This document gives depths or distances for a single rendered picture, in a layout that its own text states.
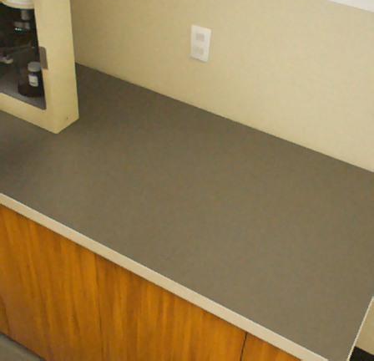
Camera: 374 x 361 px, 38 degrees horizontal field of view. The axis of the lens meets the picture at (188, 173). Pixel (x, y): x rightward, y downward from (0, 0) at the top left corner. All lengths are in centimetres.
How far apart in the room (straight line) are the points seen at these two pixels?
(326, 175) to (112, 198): 64
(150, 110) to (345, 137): 64
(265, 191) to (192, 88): 52
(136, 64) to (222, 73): 35
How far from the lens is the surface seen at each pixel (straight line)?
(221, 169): 164
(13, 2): 168
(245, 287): 133
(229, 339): 142
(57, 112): 174
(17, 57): 165
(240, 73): 180
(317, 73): 170
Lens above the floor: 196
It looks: 39 degrees down
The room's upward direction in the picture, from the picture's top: 4 degrees clockwise
